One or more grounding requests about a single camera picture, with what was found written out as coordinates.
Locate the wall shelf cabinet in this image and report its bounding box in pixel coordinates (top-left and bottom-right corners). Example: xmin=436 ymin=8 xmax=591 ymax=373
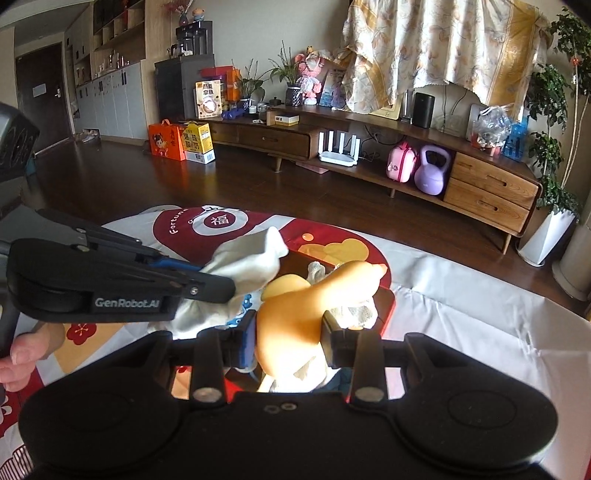
xmin=65 ymin=0 xmax=148 ymax=139

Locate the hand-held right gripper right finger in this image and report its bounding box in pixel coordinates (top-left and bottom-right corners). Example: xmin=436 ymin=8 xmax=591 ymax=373
xmin=321 ymin=310 xmax=447 ymax=408

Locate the red and yellow printed tablecloth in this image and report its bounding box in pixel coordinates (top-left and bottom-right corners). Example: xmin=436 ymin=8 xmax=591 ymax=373
xmin=0 ymin=205 xmax=393 ymax=462

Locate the black coffee maker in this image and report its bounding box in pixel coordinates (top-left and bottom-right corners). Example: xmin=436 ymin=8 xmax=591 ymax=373
xmin=172 ymin=21 xmax=214 ymax=57

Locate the potted plant in dark vase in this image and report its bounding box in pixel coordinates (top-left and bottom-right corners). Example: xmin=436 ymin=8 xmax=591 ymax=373
xmin=268 ymin=44 xmax=305 ymax=108

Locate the pink doll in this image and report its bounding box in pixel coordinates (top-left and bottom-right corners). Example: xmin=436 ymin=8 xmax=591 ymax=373
xmin=295 ymin=45 xmax=335 ymax=106

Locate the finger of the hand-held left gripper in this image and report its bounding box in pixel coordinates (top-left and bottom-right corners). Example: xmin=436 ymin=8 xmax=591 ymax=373
xmin=139 ymin=272 xmax=237 ymax=304
xmin=37 ymin=208 xmax=205 ymax=274

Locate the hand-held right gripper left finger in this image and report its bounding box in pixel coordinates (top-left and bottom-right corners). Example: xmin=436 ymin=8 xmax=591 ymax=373
xmin=137 ymin=309 xmax=258 ymax=408

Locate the framed picture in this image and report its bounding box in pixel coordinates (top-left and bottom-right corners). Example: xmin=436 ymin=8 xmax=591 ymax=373
xmin=321 ymin=69 xmax=347 ymax=109

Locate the white planter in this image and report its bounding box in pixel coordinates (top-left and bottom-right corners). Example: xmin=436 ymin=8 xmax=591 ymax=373
xmin=517 ymin=208 xmax=578 ymax=267

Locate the black speaker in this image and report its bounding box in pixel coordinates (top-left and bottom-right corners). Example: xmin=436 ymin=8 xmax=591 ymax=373
xmin=412 ymin=92 xmax=436 ymax=129

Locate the clear plastic bag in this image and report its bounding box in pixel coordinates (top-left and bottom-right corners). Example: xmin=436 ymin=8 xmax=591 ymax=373
xmin=472 ymin=105 xmax=513 ymax=155

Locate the yellow carton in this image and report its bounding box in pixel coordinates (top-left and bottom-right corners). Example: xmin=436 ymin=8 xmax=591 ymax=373
xmin=180 ymin=121 xmax=217 ymax=164

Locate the purple kettlebell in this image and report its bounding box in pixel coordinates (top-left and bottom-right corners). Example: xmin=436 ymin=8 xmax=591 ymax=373
xmin=414 ymin=144 xmax=452 ymax=195

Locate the blue cartoon face mask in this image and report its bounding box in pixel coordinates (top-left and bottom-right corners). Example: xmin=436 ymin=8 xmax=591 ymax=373
xmin=228 ymin=295 xmax=345 ymax=393

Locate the floral patterned cloth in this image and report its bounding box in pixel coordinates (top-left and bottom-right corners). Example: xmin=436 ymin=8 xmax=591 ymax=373
xmin=339 ymin=0 xmax=552 ymax=112

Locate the tall green plant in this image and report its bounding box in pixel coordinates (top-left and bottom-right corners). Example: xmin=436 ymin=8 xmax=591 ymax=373
xmin=526 ymin=7 xmax=591 ymax=215

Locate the orange gift box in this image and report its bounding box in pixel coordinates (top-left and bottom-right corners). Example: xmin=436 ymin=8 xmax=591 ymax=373
xmin=148 ymin=120 xmax=188 ymax=161

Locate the person's left hand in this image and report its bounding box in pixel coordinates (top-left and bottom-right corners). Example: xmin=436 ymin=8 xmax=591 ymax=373
xmin=0 ymin=323 xmax=64 ymax=394

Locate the wooden TV cabinet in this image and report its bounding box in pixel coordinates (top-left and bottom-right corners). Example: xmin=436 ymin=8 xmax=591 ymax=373
xmin=203 ymin=104 xmax=543 ymax=254

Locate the orange rubber glove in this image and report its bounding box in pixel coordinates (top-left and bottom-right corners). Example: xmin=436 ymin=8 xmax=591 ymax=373
xmin=255 ymin=261 xmax=389 ymax=393

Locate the light grey sock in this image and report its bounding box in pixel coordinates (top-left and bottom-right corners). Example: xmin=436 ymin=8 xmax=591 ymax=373
xmin=173 ymin=226 xmax=289 ymax=340

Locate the dark wooden door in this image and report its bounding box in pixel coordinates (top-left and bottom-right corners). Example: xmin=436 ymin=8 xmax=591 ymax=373
xmin=15 ymin=42 xmax=70 ymax=153

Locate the small green potted plant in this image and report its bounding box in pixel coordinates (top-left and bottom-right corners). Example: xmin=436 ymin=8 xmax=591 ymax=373
xmin=233 ymin=60 xmax=269 ymax=112

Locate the pink backpack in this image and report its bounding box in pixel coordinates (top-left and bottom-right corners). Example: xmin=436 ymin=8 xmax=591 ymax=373
xmin=385 ymin=141 xmax=420 ymax=183

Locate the blue packet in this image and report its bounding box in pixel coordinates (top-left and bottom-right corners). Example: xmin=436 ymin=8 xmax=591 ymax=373
xmin=503 ymin=115 xmax=529 ymax=160

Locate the black cabinet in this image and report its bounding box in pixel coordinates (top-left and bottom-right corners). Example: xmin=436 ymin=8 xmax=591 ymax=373
xmin=154 ymin=54 xmax=217 ymax=121

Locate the yellow snack box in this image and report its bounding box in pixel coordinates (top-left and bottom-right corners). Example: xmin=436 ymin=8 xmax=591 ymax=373
xmin=195 ymin=80 xmax=228 ymax=121

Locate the white knitted cloth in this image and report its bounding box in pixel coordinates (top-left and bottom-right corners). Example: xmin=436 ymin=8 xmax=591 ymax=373
xmin=305 ymin=261 xmax=379 ymax=330

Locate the white router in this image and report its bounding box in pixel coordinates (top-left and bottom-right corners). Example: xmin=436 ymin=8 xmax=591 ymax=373
xmin=318 ymin=130 xmax=360 ymax=167

